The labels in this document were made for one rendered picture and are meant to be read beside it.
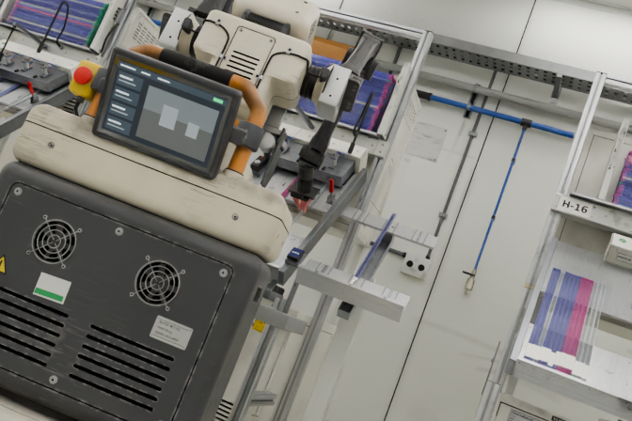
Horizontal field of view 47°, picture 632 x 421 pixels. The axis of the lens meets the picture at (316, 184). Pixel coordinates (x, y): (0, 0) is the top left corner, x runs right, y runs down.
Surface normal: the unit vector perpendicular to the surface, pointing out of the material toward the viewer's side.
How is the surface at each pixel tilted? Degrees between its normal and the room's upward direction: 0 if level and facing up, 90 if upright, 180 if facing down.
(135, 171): 90
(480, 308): 90
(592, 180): 90
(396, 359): 90
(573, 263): 45
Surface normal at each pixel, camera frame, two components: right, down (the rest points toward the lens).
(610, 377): 0.08, -0.84
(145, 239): -0.03, -0.19
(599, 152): -0.25, -0.27
